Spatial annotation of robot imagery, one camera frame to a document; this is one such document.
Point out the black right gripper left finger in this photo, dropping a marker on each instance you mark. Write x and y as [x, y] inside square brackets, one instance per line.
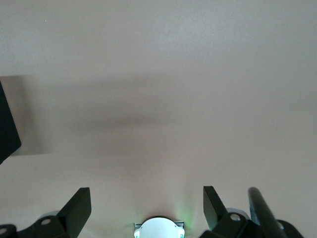
[74, 213]

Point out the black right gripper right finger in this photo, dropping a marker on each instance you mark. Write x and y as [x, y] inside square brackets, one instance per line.
[215, 215]

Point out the black plastic box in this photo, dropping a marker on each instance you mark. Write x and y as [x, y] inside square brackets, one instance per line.
[7, 129]

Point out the brown table mat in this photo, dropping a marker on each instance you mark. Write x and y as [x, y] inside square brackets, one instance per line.
[158, 74]

